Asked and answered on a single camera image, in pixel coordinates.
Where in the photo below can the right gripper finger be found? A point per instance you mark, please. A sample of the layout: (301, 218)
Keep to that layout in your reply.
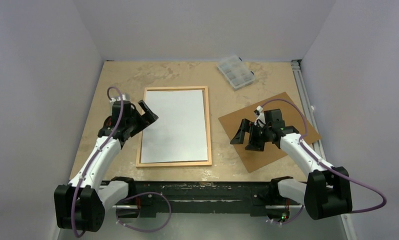
(256, 142)
(244, 128)

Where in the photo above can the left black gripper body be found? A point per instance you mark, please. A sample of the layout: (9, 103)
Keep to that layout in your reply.
(135, 122)

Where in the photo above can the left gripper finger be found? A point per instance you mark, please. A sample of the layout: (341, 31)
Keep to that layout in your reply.
(148, 118)
(145, 108)

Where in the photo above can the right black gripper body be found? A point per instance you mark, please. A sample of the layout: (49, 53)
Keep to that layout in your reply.
(252, 134)

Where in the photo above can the building photo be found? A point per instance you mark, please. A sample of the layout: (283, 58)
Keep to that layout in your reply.
(176, 126)

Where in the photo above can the light wooden picture frame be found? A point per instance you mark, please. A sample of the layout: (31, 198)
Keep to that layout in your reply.
(140, 149)

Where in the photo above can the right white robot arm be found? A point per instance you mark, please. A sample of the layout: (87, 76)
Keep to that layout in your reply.
(326, 193)

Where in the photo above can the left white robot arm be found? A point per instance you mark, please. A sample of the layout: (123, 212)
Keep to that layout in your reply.
(82, 203)

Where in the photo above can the clear plastic organizer box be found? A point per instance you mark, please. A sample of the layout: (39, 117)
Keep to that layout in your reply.
(236, 72)

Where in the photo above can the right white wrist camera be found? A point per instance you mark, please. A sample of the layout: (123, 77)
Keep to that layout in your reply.
(260, 117)

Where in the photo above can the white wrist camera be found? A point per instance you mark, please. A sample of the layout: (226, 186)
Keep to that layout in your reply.
(117, 98)
(260, 117)

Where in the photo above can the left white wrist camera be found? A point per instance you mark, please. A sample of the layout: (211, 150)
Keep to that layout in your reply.
(117, 98)

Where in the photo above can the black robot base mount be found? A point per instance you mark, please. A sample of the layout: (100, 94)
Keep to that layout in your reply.
(257, 199)

